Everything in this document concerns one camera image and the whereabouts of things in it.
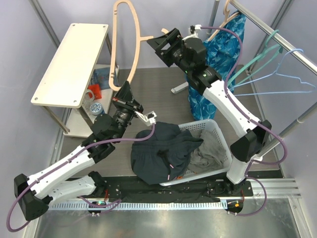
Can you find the blue patterned tape roll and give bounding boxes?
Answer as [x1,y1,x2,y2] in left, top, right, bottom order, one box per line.
[89,102,105,116]

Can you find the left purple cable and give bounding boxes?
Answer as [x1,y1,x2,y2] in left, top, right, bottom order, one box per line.
[6,122,156,233]

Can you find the metal clothes rack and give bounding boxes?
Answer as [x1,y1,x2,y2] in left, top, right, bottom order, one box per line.
[170,0,317,172]

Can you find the red box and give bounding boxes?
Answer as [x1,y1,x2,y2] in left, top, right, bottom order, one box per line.
[88,84,102,100]

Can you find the white laundry basket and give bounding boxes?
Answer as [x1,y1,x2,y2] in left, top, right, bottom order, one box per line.
[161,119,232,186]

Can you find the dark navy shorts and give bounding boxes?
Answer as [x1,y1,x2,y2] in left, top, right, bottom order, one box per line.
[131,122,204,185]

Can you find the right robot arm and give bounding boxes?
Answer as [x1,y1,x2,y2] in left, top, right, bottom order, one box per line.
[147,28,272,196]

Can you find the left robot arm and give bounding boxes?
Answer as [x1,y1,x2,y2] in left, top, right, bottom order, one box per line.
[14,82,143,221]

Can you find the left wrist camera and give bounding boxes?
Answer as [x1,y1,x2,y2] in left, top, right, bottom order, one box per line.
[135,111,157,126]

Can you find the grey cloth in basket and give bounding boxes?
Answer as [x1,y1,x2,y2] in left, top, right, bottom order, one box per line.
[188,129,226,173]

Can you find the teal plastic hanger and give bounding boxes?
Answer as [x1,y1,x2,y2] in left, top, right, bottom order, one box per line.
[228,29,283,89]

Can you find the clear glass mug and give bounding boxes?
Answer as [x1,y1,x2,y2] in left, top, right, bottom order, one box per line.
[82,89,95,112]

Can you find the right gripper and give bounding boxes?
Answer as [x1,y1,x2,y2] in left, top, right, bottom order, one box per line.
[147,29,192,75]

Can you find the blue floral shorts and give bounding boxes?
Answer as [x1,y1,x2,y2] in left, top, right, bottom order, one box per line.
[188,11,246,120]

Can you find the white side shelf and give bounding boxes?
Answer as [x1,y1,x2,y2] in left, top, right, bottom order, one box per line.
[31,23,111,138]

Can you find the blue book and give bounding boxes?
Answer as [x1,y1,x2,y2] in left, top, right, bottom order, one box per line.
[90,67,110,90]

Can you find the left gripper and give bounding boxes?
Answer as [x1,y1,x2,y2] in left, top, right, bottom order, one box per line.
[112,81,143,142]

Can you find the purple cable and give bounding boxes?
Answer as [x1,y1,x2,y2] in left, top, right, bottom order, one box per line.
[6,122,156,233]
[200,26,288,216]

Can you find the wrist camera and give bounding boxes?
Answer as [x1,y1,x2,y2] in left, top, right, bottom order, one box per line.
[182,24,202,41]
[135,111,157,126]

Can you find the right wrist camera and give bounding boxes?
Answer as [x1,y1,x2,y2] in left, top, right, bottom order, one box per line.
[182,24,202,41]

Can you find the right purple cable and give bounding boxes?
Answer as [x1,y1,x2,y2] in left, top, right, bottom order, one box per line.
[200,26,288,216]

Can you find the beige wooden hanger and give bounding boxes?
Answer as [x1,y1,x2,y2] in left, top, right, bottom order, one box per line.
[206,0,241,42]

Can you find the light blue hanger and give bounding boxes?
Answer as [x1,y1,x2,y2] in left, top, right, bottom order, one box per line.
[229,47,317,96]

